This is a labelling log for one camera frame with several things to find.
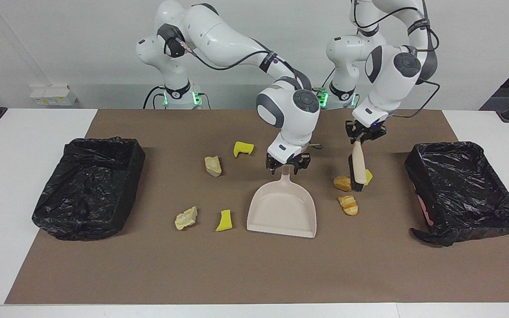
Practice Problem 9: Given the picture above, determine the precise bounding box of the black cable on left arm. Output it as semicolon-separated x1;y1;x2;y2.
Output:
352;0;441;119

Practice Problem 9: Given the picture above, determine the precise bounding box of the black arm base cable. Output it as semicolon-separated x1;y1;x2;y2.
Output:
323;66;337;91
143;86;211;110

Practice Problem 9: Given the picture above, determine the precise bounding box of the yellow curved sponge strip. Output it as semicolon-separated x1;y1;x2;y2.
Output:
216;210;233;232

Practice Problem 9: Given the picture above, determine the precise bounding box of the striped croissant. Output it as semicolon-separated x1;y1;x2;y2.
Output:
338;195;359;216

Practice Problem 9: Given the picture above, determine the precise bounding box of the brown table mat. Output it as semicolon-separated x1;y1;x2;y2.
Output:
5;109;509;304

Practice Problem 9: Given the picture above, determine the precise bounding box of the black bag lined pink bin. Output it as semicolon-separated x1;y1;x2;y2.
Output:
404;141;509;247

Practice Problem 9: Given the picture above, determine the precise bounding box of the black left arm base cable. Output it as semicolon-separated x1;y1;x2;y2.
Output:
323;66;337;91

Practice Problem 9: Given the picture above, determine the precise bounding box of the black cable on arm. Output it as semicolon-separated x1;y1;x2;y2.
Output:
176;35;323;148
352;0;441;119

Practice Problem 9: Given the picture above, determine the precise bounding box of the beige hand brush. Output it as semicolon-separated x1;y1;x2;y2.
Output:
348;138;368;193

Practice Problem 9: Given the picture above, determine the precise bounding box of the pale bread chunk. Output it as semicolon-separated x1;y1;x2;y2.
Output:
175;206;198;231
205;155;222;178

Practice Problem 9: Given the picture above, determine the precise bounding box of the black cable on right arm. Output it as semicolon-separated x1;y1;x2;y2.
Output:
176;35;323;148

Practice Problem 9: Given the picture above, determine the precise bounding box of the white wall socket box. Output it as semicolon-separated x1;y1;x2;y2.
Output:
30;85;78;106

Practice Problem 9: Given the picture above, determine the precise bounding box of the beige plastic dustpan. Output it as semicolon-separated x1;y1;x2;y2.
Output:
247;164;317;239

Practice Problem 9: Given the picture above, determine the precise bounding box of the yellow notched sponge piece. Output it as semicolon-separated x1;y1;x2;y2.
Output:
233;141;255;158

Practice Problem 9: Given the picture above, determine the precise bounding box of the black right arm base cable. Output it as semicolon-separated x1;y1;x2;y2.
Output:
143;86;211;110

